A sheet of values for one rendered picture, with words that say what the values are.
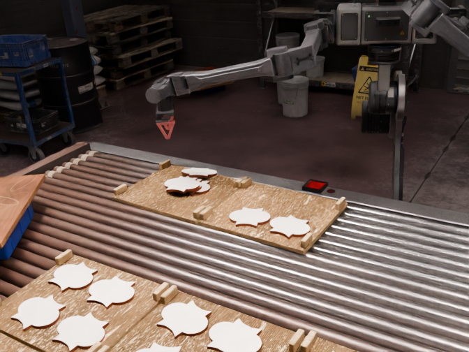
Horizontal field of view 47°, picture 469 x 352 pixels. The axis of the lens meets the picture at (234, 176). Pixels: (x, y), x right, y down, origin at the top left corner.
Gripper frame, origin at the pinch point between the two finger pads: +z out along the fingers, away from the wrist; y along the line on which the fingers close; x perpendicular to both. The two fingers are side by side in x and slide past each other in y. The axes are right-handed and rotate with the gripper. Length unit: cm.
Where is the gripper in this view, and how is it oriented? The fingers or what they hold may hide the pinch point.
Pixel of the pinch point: (167, 132)
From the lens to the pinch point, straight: 205.3
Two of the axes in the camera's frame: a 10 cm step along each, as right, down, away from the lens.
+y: 0.9, 4.3, -9.0
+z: 0.5, 9.0, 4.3
